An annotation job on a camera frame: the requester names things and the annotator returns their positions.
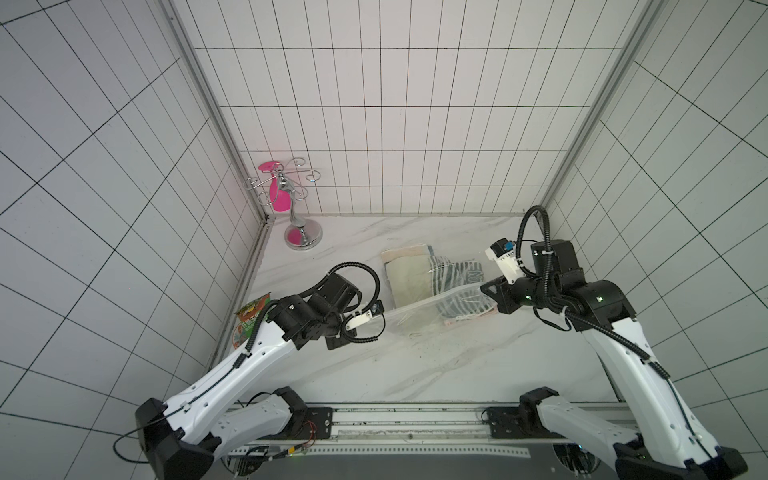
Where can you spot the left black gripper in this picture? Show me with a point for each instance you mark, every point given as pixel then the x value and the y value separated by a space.
pixel 333 342

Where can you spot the chrome cup holder stand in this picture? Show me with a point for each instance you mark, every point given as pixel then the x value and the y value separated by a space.
pixel 301 234

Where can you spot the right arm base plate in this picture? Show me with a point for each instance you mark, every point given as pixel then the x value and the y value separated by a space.
pixel 507 423

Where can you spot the pink plastic cup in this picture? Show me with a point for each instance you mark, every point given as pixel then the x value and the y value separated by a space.
pixel 277 195

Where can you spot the colourful snack packet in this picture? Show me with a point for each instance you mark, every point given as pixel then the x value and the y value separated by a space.
pixel 246 319

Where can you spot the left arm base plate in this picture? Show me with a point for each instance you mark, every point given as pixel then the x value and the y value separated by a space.
pixel 311 423

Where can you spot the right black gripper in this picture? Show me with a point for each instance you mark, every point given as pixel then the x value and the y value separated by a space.
pixel 509 294

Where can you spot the light green towel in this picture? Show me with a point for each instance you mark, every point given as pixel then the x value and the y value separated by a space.
pixel 410 279

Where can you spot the aluminium mounting rail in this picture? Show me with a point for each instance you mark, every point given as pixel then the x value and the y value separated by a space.
pixel 387 423

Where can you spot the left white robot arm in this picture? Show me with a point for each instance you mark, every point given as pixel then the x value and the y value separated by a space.
pixel 183 436

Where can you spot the clear plastic vacuum bag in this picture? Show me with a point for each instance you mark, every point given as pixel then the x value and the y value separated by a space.
pixel 413 320

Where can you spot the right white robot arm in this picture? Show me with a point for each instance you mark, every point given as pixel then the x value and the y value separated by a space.
pixel 669 441

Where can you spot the green striped Doraemon towel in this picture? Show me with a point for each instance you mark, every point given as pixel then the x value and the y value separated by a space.
pixel 457 295

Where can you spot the blue and cream towel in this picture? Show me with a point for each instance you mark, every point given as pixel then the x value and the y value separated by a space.
pixel 407 251

